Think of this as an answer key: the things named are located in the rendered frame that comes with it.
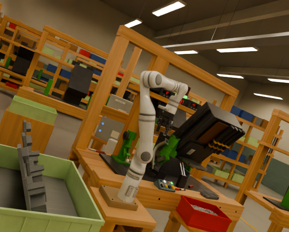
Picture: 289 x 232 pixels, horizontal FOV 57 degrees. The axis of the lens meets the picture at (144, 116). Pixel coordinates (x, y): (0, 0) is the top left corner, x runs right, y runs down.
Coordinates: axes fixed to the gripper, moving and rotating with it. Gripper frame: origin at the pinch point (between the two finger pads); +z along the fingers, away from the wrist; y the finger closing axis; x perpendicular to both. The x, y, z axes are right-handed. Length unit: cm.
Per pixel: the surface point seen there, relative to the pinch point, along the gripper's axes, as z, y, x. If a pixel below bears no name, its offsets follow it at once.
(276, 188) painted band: 111, 471, -1005
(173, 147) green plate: 11.7, 28.3, -38.1
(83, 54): -76, 721, -126
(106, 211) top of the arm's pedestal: 45, -26, 31
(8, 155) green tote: 39, 8, 79
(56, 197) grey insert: 45, -18, 56
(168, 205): 50, 5, -36
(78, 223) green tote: 36, -54, 58
